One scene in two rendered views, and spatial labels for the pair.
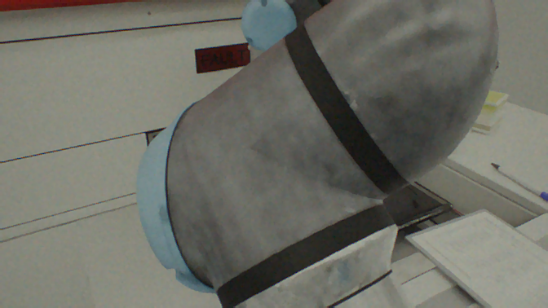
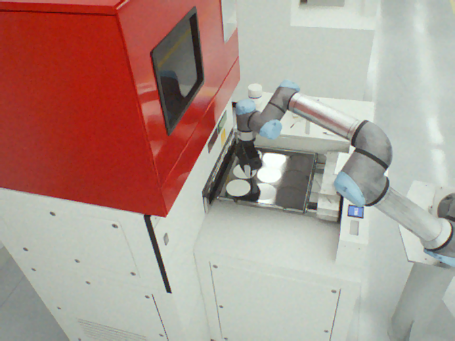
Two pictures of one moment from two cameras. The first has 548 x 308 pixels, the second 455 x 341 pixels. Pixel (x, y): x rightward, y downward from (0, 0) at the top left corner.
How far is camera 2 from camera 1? 1.18 m
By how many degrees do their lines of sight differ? 35
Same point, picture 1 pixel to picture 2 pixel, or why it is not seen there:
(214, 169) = (368, 183)
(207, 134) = (363, 178)
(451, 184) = (312, 145)
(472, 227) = (342, 160)
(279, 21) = (279, 128)
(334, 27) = (378, 152)
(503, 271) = not seen: hidden behind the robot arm
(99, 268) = (233, 253)
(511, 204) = (338, 144)
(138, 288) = (256, 247)
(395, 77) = (389, 156)
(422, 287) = not seen: hidden behind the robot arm
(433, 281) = not seen: hidden behind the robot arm
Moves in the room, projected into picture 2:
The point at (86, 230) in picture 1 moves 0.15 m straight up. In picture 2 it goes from (204, 247) to (199, 222)
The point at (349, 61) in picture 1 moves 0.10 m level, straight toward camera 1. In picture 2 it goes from (383, 157) to (412, 174)
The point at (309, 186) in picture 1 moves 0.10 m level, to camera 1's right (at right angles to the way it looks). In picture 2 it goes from (381, 177) to (398, 161)
